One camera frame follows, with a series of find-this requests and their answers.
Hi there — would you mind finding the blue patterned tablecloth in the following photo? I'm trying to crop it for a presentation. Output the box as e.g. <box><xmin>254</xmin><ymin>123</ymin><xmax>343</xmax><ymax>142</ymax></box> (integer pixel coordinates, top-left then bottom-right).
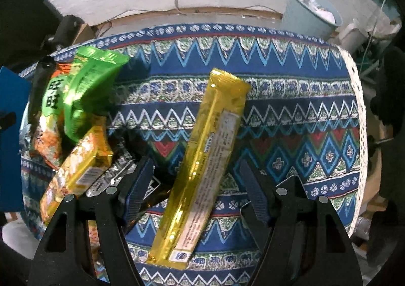
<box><xmin>19</xmin><ymin>22</ymin><xmax>368</xmax><ymax>286</ymax></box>

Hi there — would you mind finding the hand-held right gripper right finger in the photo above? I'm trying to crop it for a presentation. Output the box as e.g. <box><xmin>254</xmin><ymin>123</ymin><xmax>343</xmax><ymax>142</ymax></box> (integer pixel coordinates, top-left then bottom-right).
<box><xmin>239</xmin><ymin>159</ymin><xmax>364</xmax><ymax>286</ymax></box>

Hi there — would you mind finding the orange snack packet green label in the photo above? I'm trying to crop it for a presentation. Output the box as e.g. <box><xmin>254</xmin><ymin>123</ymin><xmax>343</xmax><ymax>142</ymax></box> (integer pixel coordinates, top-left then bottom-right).
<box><xmin>30</xmin><ymin>61</ymin><xmax>76</xmax><ymax>169</ymax></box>

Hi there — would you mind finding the black chair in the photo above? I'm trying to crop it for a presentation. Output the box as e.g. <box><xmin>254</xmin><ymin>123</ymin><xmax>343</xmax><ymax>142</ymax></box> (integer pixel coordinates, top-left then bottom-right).
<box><xmin>0</xmin><ymin>0</ymin><xmax>84</xmax><ymax>65</ymax></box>

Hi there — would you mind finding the black silver snack packet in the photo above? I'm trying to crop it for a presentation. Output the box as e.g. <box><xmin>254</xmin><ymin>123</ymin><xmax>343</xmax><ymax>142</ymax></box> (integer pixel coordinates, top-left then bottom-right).
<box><xmin>85</xmin><ymin>134</ymin><xmax>171</xmax><ymax>211</ymax></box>

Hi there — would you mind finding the small brown cardboard box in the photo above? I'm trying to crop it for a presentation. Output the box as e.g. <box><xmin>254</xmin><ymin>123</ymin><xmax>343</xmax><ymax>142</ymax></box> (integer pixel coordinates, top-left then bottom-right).
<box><xmin>71</xmin><ymin>22</ymin><xmax>95</xmax><ymax>44</ymax></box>

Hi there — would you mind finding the cardboard box with blue outside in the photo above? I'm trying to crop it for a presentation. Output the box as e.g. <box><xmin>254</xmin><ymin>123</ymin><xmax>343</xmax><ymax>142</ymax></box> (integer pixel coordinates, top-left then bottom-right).
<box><xmin>0</xmin><ymin>66</ymin><xmax>32</xmax><ymax>214</ymax></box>

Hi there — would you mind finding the white plastic container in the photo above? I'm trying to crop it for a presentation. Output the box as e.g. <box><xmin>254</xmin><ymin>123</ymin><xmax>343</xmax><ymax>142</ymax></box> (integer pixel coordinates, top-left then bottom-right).
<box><xmin>337</xmin><ymin>18</ymin><xmax>371</xmax><ymax>52</ymax></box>

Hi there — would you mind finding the yellow orange snack packet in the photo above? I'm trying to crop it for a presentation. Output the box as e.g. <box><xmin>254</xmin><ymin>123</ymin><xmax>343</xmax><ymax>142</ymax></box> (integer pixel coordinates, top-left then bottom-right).
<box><xmin>39</xmin><ymin>125</ymin><xmax>114</xmax><ymax>223</ymax></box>

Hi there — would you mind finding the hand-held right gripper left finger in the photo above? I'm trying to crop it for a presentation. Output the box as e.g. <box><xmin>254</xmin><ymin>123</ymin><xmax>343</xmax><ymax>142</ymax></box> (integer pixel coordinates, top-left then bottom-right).
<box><xmin>28</xmin><ymin>156</ymin><xmax>155</xmax><ymax>286</ymax></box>

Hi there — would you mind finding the light blue trash bin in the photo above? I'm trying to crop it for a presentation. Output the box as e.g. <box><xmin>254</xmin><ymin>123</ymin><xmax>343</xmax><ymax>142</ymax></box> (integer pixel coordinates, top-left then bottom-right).
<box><xmin>280</xmin><ymin>0</ymin><xmax>344</xmax><ymax>41</ymax></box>

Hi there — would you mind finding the long yellow snack packet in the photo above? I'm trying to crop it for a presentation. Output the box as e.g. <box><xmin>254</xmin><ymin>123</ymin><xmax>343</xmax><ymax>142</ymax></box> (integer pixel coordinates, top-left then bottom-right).
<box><xmin>146</xmin><ymin>68</ymin><xmax>252</xmax><ymax>271</ymax></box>

